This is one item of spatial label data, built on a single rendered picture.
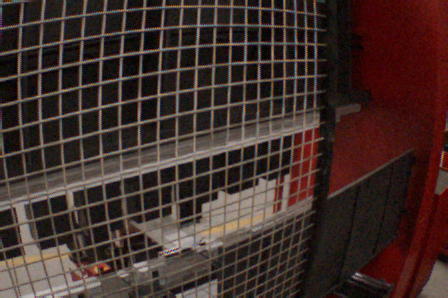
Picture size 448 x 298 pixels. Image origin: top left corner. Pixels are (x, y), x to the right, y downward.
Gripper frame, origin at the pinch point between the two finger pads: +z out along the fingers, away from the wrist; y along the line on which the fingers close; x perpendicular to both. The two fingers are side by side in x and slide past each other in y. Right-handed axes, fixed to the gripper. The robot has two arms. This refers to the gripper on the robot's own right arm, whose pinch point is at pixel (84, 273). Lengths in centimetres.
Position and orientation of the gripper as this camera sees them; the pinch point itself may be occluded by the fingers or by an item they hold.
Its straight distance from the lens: 191.6
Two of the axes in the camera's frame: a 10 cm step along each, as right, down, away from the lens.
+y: 7.3, -0.2, -6.9
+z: 1.7, 9.7, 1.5
